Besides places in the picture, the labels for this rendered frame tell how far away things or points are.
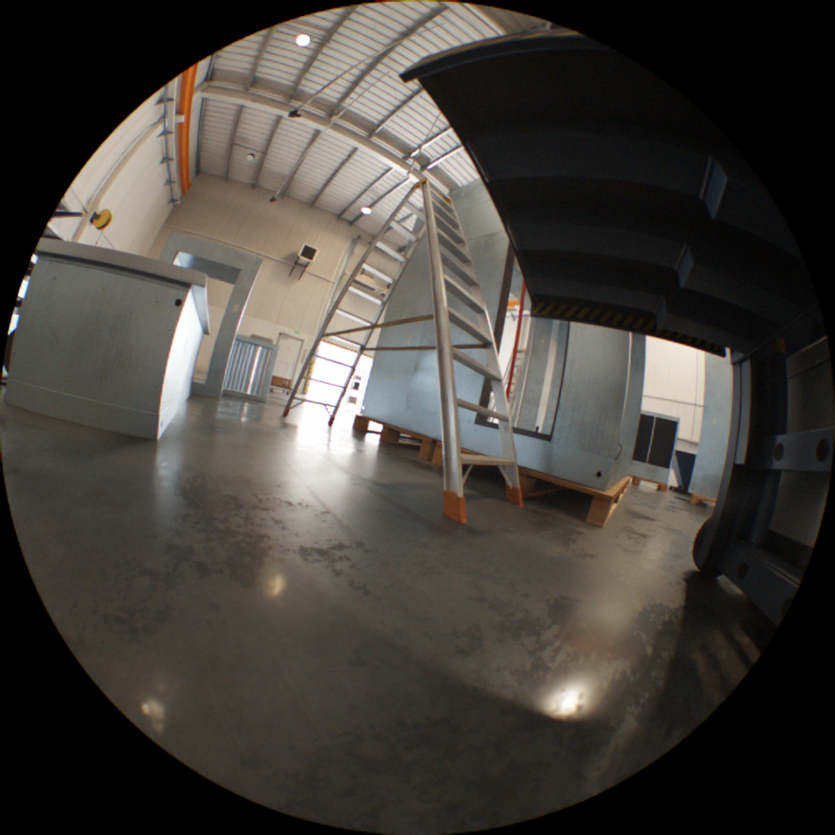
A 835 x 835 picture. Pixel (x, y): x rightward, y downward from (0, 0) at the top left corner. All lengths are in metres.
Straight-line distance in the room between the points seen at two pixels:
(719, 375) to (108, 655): 5.83
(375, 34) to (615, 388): 8.23
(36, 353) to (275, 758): 1.39
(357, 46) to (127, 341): 8.07
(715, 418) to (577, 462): 4.06
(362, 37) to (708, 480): 10.92
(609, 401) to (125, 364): 2.19
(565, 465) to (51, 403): 2.43
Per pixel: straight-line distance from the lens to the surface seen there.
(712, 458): 5.23
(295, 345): 11.13
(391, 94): 8.84
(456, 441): 0.96
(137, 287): 1.23
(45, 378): 1.40
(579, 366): 1.66
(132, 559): 0.54
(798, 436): 0.97
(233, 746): 0.34
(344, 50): 8.66
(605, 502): 1.44
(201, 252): 3.28
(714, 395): 5.42
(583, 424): 1.57
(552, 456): 1.60
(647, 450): 6.01
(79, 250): 1.37
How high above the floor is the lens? 0.32
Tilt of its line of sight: 1 degrees down
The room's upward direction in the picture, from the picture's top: 14 degrees clockwise
